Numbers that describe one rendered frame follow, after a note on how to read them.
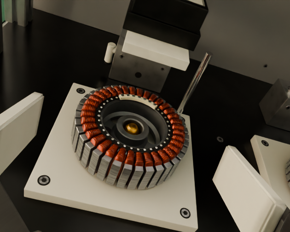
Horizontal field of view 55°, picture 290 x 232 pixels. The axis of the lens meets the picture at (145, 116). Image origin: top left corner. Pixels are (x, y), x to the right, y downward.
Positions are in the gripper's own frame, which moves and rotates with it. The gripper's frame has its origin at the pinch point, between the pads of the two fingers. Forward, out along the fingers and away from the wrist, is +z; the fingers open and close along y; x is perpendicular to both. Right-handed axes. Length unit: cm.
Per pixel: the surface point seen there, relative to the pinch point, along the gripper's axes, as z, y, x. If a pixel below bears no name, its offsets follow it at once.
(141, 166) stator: 3.9, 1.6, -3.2
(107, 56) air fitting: 21.0, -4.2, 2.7
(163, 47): 8.8, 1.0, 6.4
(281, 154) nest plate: 14.6, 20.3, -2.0
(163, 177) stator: 5.2, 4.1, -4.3
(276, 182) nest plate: 10.1, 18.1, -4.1
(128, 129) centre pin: 8.4, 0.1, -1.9
